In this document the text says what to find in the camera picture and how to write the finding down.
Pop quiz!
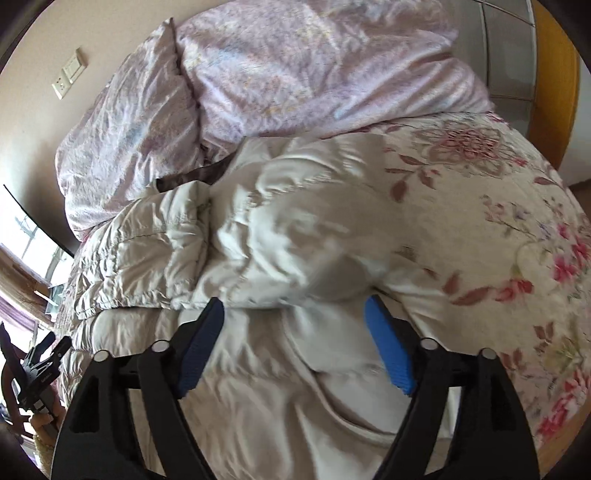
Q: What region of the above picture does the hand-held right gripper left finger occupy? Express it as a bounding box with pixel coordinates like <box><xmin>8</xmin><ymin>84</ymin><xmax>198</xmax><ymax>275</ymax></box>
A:
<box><xmin>51</xmin><ymin>296</ymin><xmax>225</xmax><ymax>480</ymax></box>

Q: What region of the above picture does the dark brown cloth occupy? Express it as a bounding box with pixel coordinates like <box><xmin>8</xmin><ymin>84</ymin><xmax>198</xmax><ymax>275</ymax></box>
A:
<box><xmin>156</xmin><ymin>154</ymin><xmax>238</xmax><ymax>193</ymax></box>

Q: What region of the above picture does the pink patterned duvet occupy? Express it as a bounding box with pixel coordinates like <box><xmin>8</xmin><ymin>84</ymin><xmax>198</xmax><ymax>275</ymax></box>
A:
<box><xmin>54</xmin><ymin>0</ymin><xmax>495</xmax><ymax>243</ymax></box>

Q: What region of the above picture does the white wall switch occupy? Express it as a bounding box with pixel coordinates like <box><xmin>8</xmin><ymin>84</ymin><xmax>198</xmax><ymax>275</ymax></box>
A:
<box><xmin>61</xmin><ymin>46</ymin><xmax>89</xmax><ymax>83</ymax></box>

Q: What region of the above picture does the window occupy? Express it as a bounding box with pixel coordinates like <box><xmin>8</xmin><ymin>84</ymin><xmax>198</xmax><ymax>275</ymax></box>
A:
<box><xmin>0</xmin><ymin>185</ymin><xmax>75</xmax><ymax>296</ymax></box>

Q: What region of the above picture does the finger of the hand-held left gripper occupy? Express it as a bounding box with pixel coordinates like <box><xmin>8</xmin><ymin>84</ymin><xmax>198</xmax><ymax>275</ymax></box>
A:
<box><xmin>31</xmin><ymin>335</ymin><xmax>74</xmax><ymax>371</ymax></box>

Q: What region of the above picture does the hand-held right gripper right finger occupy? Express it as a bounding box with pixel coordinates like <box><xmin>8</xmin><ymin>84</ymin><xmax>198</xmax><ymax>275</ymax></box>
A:
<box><xmin>364</xmin><ymin>295</ymin><xmax>541</xmax><ymax>480</ymax></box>

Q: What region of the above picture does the wooden bed headboard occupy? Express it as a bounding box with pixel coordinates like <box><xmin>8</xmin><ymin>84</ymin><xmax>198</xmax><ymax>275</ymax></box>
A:
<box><xmin>531</xmin><ymin>0</ymin><xmax>581</xmax><ymax>172</ymax></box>

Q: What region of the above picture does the floral bed sheet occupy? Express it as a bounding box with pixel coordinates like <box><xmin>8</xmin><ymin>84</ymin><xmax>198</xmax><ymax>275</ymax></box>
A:
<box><xmin>318</xmin><ymin>111</ymin><xmax>591</xmax><ymax>472</ymax></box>

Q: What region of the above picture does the person's left hand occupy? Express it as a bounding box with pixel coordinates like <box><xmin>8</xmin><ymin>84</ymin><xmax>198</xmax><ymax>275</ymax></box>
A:
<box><xmin>28</xmin><ymin>410</ymin><xmax>62</xmax><ymax>432</ymax></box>

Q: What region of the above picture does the white puffer jacket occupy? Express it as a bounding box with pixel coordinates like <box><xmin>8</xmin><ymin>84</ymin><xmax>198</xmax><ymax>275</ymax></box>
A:
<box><xmin>69</xmin><ymin>131</ymin><xmax>455</xmax><ymax>480</ymax></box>

